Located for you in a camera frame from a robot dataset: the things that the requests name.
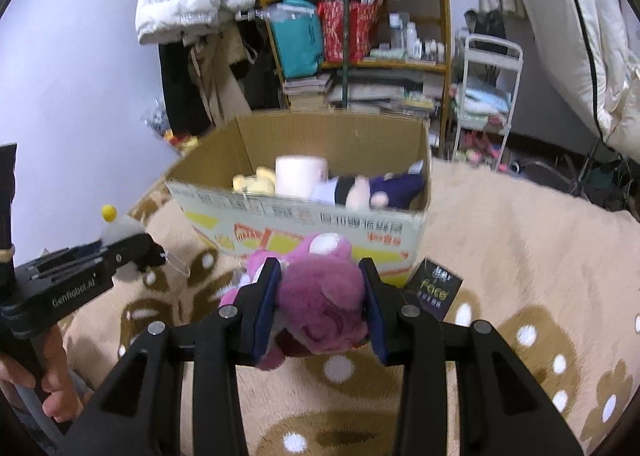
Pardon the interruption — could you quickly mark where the black Face tissue pack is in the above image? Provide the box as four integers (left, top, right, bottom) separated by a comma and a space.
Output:
402, 258, 463, 322

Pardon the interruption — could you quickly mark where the pink strawberry bear plush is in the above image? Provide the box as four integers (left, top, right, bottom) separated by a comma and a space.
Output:
219, 233, 368, 370

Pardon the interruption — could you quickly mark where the yellow dog plush toy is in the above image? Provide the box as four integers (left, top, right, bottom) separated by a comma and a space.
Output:
232, 167, 277, 196

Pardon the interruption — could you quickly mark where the purple-haired plush doll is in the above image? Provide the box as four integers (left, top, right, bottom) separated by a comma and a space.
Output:
309, 160, 426, 210

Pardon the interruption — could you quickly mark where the pink pig plush cube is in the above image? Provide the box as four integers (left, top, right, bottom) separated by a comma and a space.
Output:
274, 155, 329, 199

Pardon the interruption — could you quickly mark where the person's left hand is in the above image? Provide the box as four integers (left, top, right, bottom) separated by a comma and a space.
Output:
0, 326, 82, 422

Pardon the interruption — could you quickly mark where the beige patterned blanket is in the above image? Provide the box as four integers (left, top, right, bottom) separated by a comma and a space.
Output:
62, 161, 639, 455

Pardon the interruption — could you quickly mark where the plastic bag with toys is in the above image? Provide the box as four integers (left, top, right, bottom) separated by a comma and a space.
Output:
142, 101, 200, 156

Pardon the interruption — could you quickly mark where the cardboard box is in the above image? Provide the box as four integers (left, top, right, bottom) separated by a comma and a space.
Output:
166, 110, 432, 286

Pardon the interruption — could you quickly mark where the beige trench coat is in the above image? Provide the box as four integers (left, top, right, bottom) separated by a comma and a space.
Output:
190, 34, 252, 128

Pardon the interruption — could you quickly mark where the stack of books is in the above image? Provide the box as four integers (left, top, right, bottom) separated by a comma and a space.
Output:
282, 74, 332, 112

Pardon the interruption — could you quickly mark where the white rolling cart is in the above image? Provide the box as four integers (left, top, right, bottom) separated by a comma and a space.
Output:
451, 34, 524, 172

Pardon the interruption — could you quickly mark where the teal bag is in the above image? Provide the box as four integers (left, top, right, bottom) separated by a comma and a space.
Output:
265, 0, 323, 80

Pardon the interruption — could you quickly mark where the red patterned gift bag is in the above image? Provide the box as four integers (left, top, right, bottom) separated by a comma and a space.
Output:
317, 0, 384, 64

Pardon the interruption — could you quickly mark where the cream folded mattress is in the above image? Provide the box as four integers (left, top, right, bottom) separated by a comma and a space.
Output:
522, 0, 639, 161

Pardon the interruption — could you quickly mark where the wooden shelf unit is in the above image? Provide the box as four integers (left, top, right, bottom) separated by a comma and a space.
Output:
257, 0, 452, 150

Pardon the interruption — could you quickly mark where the green thin pole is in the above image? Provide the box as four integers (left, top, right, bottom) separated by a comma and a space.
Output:
341, 0, 349, 110

